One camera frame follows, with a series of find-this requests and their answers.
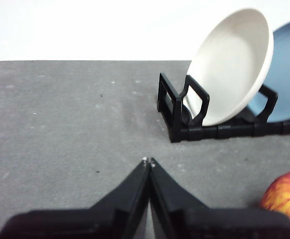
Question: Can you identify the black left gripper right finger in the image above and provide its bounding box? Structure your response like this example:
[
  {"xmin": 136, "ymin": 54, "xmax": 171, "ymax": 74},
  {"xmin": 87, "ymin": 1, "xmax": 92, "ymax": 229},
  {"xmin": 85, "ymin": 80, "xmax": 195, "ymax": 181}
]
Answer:
[{"xmin": 149, "ymin": 157, "xmax": 290, "ymax": 239}]

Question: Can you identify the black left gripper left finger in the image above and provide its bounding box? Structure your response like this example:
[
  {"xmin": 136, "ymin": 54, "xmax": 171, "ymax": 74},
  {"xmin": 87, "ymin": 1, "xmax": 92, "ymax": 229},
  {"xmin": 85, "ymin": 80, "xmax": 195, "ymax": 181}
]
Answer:
[{"xmin": 0, "ymin": 156, "xmax": 150, "ymax": 239}]

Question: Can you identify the red yellow apple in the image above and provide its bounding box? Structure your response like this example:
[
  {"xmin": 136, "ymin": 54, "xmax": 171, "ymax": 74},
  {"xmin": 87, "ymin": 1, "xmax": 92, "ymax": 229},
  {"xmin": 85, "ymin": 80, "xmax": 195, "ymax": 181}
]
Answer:
[{"xmin": 259, "ymin": 171, "xmax": 290, "ymax": 239}]

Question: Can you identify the cream round plate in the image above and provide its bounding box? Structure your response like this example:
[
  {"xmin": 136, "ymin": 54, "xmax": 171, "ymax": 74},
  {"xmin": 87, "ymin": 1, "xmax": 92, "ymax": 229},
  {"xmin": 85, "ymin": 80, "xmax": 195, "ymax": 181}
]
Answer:
[{"xmin": 184, "ymin": 8, "xmax": 275, "ymax": 127}]

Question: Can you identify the black plate rack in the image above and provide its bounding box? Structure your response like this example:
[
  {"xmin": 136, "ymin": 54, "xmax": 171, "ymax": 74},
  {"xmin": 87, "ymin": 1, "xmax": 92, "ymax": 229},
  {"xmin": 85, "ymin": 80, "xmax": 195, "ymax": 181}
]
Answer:
[{"xmin": 156, "ymin": 72, "xmax": 290, "ymax": 143}]

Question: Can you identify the blue round plate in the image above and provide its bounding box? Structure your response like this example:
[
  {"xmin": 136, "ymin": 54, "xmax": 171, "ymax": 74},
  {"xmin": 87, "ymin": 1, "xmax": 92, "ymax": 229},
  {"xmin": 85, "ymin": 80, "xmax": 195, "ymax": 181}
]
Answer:
[{"xmin": 247, "ymin": 17, "xmax": 290, "ymax": 123}]

